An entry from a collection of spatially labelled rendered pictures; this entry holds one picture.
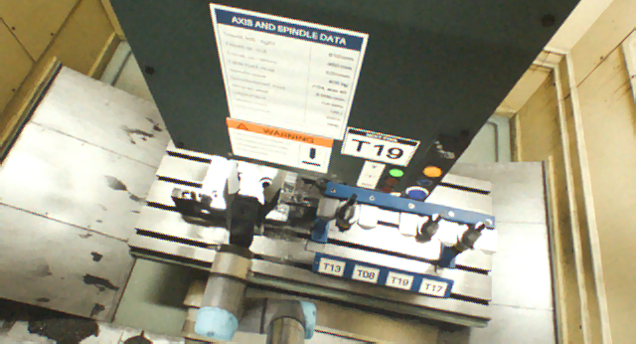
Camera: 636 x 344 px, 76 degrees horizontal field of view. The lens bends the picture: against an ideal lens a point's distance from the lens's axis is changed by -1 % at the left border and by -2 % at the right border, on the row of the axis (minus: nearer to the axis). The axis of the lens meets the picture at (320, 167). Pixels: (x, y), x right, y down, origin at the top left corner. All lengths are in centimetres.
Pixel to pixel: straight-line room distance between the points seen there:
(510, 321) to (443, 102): 124
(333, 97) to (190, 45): 18
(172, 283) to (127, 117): 72
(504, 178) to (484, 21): 146
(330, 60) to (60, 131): 154
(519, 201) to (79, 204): 169
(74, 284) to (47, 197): 34
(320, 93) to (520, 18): 23
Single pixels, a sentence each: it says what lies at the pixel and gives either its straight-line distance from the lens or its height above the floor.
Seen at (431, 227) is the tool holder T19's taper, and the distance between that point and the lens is 110.
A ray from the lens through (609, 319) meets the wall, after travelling 147.
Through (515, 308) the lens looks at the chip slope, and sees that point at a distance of 167.
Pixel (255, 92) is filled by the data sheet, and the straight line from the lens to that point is 54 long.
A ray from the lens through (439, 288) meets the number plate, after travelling 142.
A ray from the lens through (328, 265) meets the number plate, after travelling 135.
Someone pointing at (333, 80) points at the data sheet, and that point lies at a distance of 49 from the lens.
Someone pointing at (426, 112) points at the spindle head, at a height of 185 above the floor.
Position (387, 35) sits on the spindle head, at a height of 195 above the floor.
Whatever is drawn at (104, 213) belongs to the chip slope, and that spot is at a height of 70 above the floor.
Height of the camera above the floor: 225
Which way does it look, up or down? 62 degrees down
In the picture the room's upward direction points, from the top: 10 degrees clockwise
